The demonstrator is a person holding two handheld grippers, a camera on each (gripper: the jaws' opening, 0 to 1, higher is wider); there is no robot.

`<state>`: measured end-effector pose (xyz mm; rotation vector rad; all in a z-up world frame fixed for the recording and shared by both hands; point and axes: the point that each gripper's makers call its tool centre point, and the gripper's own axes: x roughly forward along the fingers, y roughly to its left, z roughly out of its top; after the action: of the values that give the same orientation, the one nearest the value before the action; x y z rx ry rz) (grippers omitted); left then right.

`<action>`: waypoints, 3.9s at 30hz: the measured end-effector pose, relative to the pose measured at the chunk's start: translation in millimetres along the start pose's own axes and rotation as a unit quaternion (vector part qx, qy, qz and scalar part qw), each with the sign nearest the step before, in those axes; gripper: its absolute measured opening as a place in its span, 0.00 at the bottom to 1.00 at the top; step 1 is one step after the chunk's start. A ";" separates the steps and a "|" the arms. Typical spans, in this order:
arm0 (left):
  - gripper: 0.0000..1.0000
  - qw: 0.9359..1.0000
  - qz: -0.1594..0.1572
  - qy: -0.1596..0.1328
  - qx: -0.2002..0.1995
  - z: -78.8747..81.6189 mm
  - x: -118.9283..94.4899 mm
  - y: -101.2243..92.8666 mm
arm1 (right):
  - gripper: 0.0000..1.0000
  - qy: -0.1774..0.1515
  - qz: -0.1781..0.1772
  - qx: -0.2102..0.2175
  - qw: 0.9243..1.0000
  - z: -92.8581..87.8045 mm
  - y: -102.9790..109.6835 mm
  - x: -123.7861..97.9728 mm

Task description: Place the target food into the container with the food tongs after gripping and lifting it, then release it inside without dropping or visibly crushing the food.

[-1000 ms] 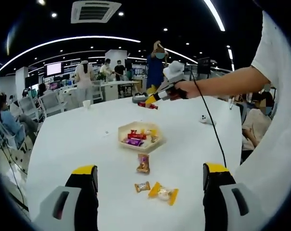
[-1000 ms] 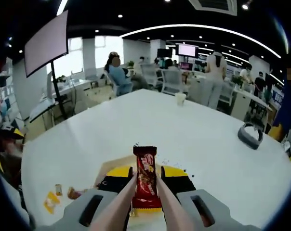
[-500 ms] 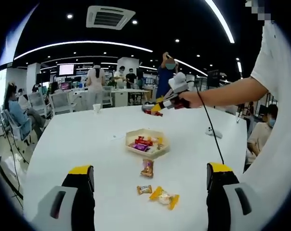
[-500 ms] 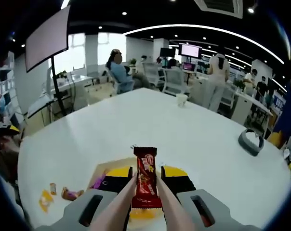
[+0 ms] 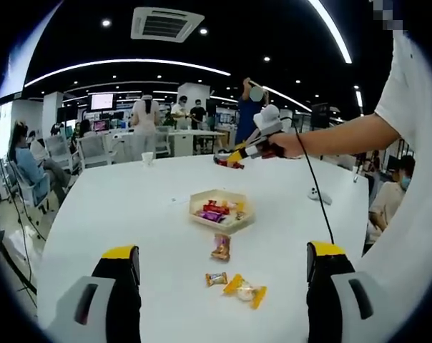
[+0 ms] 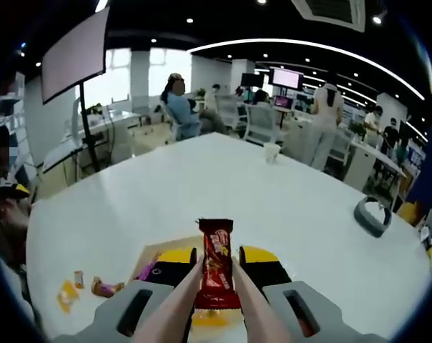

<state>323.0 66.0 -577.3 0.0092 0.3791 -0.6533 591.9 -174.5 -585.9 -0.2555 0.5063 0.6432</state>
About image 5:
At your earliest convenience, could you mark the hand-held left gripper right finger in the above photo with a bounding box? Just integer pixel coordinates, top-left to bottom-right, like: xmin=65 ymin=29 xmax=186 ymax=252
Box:
xmin=305 ymin=240 xmax=399 ymax=343

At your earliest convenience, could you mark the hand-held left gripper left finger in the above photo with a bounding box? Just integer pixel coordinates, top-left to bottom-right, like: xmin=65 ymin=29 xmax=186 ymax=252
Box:
xmin=44 ymin=244 xmax=142 ymax=343

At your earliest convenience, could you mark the yellow pastry food packet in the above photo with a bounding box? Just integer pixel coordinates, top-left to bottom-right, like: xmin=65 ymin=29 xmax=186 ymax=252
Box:
xmin=221 ymin=199 xmax=246 ymax=214
xmin=222 ymin=274 xmax=267 ymax=311

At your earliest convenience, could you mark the cream hexagonal container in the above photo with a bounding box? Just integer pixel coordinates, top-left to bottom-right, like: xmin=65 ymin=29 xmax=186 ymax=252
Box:
xmin=189 ymin=189 xmax=256 ymax=229

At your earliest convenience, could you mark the purple food packet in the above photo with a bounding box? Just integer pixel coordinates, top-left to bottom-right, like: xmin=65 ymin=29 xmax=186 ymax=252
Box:
xmin=195 ymin=210 xmax=227 ymax=224

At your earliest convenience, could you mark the small orange food packet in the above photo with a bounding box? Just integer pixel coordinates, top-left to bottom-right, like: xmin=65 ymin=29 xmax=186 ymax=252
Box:
xmin=205 ymin=272 xmax=228 ymax=287

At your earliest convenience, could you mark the brown food packet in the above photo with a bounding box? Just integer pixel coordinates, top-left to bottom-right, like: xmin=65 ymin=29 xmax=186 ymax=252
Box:
xmin=210 ymin=233 xmax=232 ymax=262

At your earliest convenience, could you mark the person's right hand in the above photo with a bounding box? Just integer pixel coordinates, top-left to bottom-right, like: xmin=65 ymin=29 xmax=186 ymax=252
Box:
xmin=264 ymin=131 xmax=305 ymax=160

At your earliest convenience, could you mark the white game controller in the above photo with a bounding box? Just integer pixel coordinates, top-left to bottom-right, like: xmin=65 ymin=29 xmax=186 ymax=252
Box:
xmin=307 ymin=186 xmax=333 ymax=205

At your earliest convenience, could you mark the thick curved ceiling light strip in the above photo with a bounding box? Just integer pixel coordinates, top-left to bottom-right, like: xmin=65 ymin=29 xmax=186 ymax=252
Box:
xmin=307 ymin=0 xmax=353 ymax=64

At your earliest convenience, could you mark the ceiling air conditioner unit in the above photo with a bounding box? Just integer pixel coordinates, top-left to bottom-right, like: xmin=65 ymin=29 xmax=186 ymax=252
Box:
xmin=130 ymin=6 xmax=205 ymax=44

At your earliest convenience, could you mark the white office chair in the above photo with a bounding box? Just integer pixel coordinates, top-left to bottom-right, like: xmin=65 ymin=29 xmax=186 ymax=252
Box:
xmin=8 ymin=167 xmax=56 ymax=215
xmin=76 ymin=134 xmax=113 ymax=169
xmin=44 ymin=134 xmax=77 ymax=172

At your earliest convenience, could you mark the thin curved ceiling light strip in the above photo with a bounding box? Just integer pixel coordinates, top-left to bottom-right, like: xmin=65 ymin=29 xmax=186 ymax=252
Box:
xmin=24 ymin=59 xmax=232 ymax=88

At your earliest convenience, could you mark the operator in white shirt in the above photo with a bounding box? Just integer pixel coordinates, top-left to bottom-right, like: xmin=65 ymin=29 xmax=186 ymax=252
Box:
xmin=355 ymin=30 xmax=432 ymax=343

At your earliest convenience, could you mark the small bright display screen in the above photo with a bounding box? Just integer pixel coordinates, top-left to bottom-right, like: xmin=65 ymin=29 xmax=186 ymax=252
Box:
xmin=89 ymin=93 xmax=115 ymax=111

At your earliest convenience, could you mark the group of round ceiling downlights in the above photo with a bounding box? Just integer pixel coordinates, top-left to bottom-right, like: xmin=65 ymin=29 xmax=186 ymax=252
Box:
xmin=40 ymin=19 xmax=358 ymax=90

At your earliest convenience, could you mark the black cable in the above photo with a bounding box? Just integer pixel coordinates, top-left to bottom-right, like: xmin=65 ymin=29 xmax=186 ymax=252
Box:
xmin=294 ymin=117 xmax=335 ymax=244

